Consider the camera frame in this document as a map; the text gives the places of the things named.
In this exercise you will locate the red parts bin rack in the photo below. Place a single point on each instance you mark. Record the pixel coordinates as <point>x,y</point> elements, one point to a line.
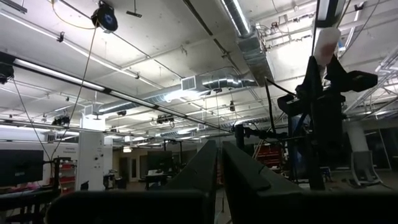
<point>269,155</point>

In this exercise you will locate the long linear ceiling light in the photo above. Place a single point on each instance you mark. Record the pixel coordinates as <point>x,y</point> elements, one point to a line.
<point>56,74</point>

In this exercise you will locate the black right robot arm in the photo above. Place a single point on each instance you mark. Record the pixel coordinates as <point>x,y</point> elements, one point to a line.
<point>323,149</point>

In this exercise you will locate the silver duct with vent box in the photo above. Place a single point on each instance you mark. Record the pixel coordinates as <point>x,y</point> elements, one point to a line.
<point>217,81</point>

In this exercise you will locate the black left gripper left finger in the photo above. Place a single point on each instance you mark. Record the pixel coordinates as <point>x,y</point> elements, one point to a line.
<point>199,174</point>

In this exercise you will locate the black overhead light bar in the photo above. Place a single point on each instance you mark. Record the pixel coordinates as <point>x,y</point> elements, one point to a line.
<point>326,12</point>

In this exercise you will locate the spiral metal air duct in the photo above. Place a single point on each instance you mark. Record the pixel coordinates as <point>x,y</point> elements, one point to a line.
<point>237,18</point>

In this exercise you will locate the white round column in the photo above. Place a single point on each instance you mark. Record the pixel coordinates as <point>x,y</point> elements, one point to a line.
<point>357,140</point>

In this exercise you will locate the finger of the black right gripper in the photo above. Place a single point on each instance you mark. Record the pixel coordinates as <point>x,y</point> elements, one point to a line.
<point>335,79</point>
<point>312,82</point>

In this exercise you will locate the black monitor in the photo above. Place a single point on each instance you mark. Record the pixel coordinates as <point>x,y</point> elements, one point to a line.
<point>20,167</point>

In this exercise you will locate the pale pink medicine bottle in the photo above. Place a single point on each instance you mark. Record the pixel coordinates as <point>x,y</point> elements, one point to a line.
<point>326,43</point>

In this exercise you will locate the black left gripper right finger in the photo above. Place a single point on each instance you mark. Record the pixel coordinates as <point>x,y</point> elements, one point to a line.
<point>248,193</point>

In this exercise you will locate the red shelf rack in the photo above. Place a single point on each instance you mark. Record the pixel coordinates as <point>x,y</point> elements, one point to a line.
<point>66,175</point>

